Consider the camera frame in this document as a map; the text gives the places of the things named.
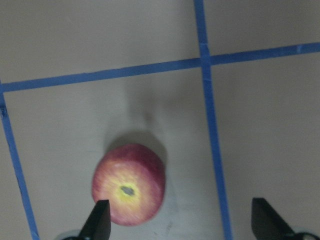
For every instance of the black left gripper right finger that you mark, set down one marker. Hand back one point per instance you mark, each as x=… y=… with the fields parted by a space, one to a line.
x=266 y=223

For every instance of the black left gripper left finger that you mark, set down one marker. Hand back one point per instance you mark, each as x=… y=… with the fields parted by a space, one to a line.
x=98 y=224

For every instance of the red yellow apple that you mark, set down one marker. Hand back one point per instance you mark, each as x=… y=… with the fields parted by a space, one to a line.
x=132 y=178

